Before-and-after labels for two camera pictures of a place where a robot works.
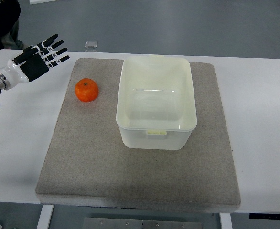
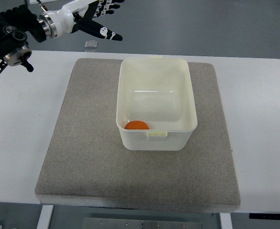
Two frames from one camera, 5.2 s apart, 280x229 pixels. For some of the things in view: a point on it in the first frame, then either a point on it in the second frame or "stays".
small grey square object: [91, 44] stays
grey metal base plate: [91, 223] stays
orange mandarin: [86, 90] to [135, 124]
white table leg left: [45, 216] stays
